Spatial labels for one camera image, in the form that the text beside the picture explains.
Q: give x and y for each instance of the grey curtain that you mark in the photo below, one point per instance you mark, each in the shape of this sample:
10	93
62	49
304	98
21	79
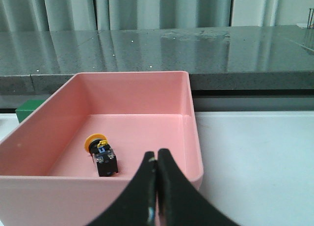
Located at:
56	15

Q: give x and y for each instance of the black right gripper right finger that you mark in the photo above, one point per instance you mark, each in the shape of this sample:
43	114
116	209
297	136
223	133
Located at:
180	204

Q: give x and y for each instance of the yellow push button switch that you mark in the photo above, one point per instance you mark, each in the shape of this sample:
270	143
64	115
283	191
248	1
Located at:
103	155

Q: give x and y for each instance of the grey stone ledge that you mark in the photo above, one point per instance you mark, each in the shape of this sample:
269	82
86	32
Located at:
220	58

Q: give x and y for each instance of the green cube near bin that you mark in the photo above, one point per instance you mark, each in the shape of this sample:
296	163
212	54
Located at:
27	108

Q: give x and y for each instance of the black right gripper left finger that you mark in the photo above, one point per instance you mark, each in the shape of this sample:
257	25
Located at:
136	205

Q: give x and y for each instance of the pink plastic bin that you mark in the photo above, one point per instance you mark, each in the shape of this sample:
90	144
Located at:
46	176

